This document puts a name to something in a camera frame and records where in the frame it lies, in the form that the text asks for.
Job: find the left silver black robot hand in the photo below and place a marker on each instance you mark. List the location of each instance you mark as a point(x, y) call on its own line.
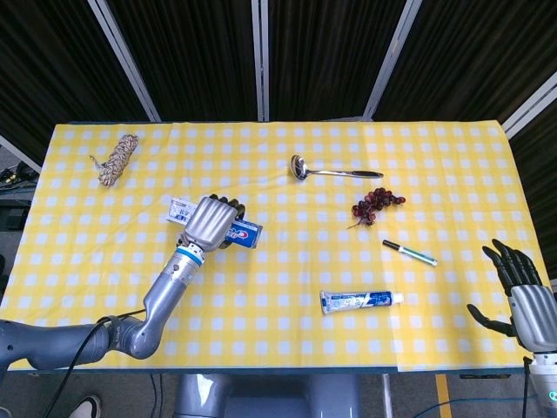
point(211, 224)

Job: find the white black shoe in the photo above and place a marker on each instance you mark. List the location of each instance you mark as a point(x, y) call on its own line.
point(86, 406)

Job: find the grey robot torso base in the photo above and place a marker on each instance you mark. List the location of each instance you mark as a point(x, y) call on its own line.
point(267, 395)

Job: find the dark red grape bunch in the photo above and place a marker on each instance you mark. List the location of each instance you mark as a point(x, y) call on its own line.
point(376, 204)

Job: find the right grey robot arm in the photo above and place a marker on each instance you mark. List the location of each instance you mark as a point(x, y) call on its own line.
point(544, 385)

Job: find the yellow white checkered tablecloth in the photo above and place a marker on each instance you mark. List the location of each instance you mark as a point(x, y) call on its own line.
point(304, 270)

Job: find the blue white toothpaste box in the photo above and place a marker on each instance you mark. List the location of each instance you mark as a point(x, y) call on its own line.
point(243, 233)

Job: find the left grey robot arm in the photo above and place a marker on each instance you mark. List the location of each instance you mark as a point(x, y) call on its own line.
point(130, 313)

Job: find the stainless steel ladle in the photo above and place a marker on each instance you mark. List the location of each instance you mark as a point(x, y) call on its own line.
point(330, 170)

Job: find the blue white toothpaste tube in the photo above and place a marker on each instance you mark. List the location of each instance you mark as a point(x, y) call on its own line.
point(361, 301)

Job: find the black folding screen panels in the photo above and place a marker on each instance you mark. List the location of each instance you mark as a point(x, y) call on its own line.
point(278, 56)

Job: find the white green marker pen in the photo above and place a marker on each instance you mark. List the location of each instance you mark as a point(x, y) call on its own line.
point(410, 252)

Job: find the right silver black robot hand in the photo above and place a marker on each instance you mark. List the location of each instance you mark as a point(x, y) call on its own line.
point(528, 313)

